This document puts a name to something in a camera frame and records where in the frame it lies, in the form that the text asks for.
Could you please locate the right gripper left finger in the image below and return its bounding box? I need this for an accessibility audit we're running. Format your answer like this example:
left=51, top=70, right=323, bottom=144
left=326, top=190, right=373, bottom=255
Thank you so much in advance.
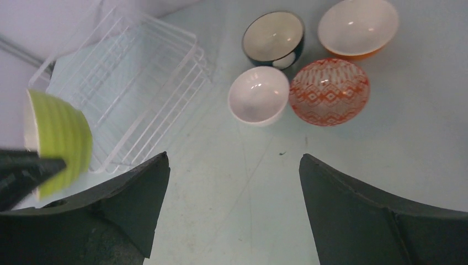
left=1, top=152, right=171, bottom=264

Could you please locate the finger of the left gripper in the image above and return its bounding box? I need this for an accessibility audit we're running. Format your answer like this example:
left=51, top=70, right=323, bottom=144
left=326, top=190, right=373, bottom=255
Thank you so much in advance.
left=1, top=149, right=66, bottom=211

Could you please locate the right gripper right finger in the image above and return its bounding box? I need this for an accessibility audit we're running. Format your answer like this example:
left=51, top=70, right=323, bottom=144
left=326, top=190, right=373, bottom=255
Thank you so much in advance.
left=299, top=154, right=467, bottom=264

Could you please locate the green bowl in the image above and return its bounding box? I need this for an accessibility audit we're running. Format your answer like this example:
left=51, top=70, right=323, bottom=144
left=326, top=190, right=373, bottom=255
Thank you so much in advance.
left=24, top=89, right=93, bottom=200

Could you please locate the blue patterned bowl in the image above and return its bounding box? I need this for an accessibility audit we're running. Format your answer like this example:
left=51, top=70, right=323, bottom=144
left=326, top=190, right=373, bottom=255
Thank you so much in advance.
left=289, top=58, right=370, bottom=126

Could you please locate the white bowl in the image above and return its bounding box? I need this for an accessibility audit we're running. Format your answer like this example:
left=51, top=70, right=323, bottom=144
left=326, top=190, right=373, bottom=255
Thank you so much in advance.
left=227, top=66, right=290, bottom=127

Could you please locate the orange bowl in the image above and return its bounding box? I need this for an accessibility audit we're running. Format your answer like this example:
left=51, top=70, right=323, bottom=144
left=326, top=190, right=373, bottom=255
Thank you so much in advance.
left=317, top=1, right=400, bottom=60

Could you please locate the teal blue bowl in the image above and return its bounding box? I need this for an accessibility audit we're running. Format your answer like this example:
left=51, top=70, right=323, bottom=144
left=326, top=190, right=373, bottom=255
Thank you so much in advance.
left=242, top=11, right=305, bottom=70

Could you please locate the white wire dish rack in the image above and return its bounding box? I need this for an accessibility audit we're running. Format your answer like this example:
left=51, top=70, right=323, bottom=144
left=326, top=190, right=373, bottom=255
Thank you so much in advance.
left=28, top=1, right=210, bottom=173

